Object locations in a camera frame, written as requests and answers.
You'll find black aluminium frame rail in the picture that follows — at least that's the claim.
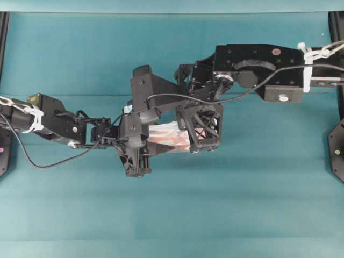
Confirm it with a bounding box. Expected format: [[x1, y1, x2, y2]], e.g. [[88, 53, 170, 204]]
[[328, 11, 344, 121]]

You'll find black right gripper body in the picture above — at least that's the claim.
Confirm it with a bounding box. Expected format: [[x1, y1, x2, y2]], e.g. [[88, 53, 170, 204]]
[[176, 104, 224, 153]]

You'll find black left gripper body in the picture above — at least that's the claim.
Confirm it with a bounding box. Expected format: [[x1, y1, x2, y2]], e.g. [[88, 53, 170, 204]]
[[116, 113, 151, 177]]

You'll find black camera cable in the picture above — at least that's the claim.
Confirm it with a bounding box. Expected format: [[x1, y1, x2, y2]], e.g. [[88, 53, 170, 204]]
[[0, 111, 127, 169], [145, 64, 344, 105]]

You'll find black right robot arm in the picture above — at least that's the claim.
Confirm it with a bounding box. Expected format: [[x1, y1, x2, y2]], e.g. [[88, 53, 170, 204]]
[[175, 44, 343, 153]]

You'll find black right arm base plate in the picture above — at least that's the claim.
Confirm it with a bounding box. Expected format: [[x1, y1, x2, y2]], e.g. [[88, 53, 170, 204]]
[[328, 119, 344, 182]]

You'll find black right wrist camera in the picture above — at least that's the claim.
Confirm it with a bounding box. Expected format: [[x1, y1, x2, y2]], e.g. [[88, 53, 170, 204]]
[[130, 65, 188, 124]]

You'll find clear zip bag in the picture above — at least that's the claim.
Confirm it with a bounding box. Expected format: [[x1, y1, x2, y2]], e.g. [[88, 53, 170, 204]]
[[124, 105, 194, 154]]

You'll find black right camera cable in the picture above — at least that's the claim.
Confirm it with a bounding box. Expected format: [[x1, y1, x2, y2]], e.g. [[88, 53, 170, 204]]
[[145, 64, 344, 105]]

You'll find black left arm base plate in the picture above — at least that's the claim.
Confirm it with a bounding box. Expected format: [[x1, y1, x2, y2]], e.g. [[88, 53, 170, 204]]
[[0, 129, 12, 176]]

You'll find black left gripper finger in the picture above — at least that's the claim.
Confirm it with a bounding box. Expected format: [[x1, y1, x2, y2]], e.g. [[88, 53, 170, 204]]
[[146, 141, 175, 156]]

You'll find black left camera cable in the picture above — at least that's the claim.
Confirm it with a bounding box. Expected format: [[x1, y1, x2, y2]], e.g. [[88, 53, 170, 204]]
[[0, 111, 127, 169]]

